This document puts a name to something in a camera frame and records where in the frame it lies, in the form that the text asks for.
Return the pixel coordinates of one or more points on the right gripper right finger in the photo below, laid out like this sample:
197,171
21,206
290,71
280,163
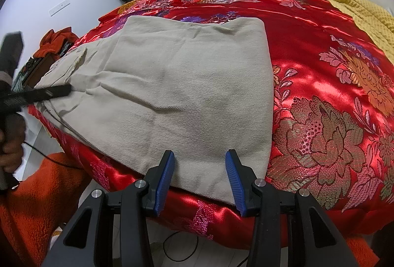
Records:
313,239

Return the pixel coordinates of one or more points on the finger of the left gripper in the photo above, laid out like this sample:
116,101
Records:
14,101

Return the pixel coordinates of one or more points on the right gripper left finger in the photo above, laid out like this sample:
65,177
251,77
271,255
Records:
87,239

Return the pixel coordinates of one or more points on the beige pants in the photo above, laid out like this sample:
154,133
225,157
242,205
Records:
159,84

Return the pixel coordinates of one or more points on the left hand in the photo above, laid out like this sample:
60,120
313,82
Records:
11,142

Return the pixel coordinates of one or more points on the orange clothes pile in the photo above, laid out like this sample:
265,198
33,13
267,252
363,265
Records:
52,43

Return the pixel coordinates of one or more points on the orange fleece sleeve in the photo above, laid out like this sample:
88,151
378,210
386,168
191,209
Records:
31,213

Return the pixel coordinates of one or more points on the red satin floral bedspread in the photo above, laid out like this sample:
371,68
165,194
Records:
333,100

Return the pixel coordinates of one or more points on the yellow dotted blanket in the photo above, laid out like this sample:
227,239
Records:
373,19

